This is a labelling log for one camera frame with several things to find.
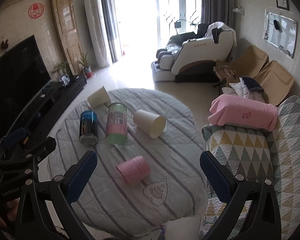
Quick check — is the grey curtain left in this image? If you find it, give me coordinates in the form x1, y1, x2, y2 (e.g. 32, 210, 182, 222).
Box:
101, 0, 119, 63

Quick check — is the white paper cup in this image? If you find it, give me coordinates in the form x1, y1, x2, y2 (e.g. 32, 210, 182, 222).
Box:
133, 110, 166, 139
87, 86, 111, 108

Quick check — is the grey curtain right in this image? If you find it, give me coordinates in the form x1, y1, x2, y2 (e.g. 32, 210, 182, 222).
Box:
201, 0, 234, 27

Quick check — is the white massage chair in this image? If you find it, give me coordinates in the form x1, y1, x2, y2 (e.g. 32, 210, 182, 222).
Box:
151, 22, 237, 83

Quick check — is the glass ball ornament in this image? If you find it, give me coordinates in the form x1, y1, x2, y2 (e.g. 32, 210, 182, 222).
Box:
59, 74, 71, 86

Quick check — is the striped quilted table cover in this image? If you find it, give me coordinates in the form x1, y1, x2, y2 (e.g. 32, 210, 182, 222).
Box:
47, 88, 207, 239

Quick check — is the small folding side table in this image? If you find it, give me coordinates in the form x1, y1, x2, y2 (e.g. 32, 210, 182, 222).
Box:
213, 65, 235, 86

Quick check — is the small green plant on cabinet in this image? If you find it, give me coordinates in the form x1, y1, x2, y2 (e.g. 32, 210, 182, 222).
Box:
52, 61, 69, 80

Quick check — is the round red wall decoration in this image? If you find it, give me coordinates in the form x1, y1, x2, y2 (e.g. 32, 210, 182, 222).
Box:
28, 2, 44, 19

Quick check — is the person's left hand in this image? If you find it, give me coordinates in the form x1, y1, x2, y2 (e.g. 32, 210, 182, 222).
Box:
0, 198, 20, 228

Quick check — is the potted plant red pot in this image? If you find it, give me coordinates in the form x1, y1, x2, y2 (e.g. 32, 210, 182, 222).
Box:
78, 52, 94, 79

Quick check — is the grey curtain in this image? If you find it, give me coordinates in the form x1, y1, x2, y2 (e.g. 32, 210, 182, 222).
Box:
201, 0, 234, 27
101, 0, 119, 63

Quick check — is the wall whiteboard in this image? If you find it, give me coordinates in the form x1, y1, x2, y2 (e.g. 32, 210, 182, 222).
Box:
264, 12, 298, 58

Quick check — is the blue and black can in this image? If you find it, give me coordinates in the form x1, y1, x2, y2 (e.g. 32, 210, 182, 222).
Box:
79, 111, 98, 146

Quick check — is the pink blanket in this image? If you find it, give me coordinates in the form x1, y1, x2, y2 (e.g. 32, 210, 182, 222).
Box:
208, 94, 278, 132

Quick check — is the white paper cup right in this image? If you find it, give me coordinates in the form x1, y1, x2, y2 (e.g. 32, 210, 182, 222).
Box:
133, 110, 166, 139

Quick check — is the black flat television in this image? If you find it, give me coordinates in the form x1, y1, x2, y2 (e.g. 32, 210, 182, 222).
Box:
0, 35, 51, 137

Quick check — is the dark blue cloth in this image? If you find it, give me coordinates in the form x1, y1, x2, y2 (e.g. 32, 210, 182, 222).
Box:
241, 76, 264, 93

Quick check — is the black tv cabinet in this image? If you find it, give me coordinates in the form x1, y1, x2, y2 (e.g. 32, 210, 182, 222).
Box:
8, 75, 87, 144

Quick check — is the white paper cup far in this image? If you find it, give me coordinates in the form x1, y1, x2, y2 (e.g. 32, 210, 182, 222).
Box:
87, 86, 111, 108

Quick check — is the white standing air conditioner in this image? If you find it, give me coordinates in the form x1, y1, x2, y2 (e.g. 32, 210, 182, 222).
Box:
84, 0, 112, 68

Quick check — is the pink plastic cup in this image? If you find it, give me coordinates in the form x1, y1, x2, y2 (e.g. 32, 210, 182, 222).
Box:
116, 156, 151, 185

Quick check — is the green and pink can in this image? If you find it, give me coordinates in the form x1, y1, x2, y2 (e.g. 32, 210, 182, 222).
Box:
106, 103, 128, 145

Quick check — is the white patterned pillow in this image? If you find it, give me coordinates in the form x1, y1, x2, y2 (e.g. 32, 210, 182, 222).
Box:
222, 77, 265, 102

